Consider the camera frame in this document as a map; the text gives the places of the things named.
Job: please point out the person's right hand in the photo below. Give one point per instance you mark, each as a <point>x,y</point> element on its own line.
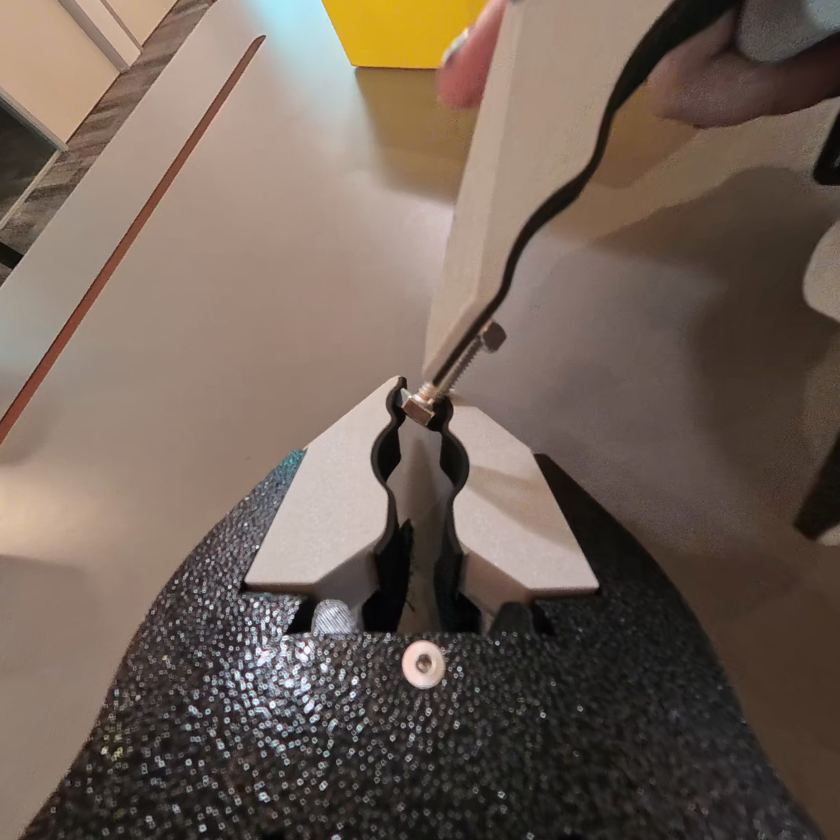
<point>722,85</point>

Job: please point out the yellow plastic bin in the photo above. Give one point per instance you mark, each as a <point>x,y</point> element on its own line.
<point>394,33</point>

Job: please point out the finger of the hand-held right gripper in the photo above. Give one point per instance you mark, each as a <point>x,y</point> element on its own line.
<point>525,131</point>
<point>630,151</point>

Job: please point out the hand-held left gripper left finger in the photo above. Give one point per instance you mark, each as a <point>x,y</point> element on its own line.
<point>321,512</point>

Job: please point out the steel hex bolt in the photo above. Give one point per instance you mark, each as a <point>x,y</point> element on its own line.
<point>420,410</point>

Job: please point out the steel hex nut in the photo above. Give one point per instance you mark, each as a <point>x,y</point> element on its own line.
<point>492,337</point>

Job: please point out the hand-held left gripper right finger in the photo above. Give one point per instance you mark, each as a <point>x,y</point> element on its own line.
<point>525,518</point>

